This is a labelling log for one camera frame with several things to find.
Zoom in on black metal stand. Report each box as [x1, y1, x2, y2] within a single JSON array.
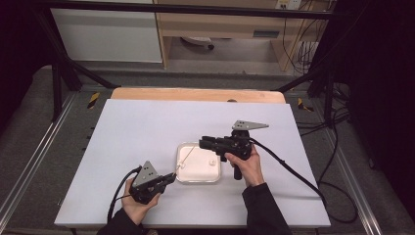
[[275, 13, 351, 126], [32, 6, 122, 122]]

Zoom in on black floor cables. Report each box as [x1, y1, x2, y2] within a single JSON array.
[[294, 82, 351, 185]]

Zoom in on square metal tray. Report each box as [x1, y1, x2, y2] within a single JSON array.
[[174, 141, 222, 185]]

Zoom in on white chair base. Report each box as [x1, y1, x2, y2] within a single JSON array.
[[180, 35, 216, 51]]

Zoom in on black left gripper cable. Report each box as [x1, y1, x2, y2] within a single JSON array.
[[107, 164, 144, 223]]

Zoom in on wooden table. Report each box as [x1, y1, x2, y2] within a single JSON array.
[[110, 86, 287, 105]]

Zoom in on aluminium rail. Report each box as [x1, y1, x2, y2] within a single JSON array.
[[0, 92, 78, 218], [320, 125, 384, 235]]

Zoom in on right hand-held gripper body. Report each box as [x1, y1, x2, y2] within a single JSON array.
[[212, 119, 270, 181]]

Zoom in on person's right hand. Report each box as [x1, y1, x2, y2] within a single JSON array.
[[223, 144, 266, 188]]

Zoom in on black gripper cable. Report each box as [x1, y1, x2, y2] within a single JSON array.
[[107, 164, 144, 223], [248, 136, 359, 225]]

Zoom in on person's left hand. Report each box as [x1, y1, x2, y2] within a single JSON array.
[[120, 177, 163, 226]]

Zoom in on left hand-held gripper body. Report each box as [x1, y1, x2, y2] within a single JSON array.
[[128, 160, 166, 206]]

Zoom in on thin wooden skewer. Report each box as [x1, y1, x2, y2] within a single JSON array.
[[176, 145, 198, 173]]

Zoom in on black metal crossbar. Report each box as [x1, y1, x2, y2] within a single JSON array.
[[32, 0, 339, 22]]

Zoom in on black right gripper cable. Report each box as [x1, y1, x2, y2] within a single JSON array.
[[248, 136, 359, 225]]

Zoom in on light wooden desk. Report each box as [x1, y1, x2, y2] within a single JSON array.
[[153, 0, 331, 72]]

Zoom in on white board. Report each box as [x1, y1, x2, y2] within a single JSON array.
[[54, 98, 332, 228]]

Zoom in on hanging black cables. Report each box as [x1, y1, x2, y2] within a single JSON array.
[[281, 0, 329, 75]]

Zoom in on white cabinet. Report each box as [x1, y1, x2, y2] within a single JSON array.
[[48, 0, 163, 64]]

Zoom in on white wall socket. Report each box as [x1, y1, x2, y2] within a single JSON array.
[[274, 0, 303, 11]]

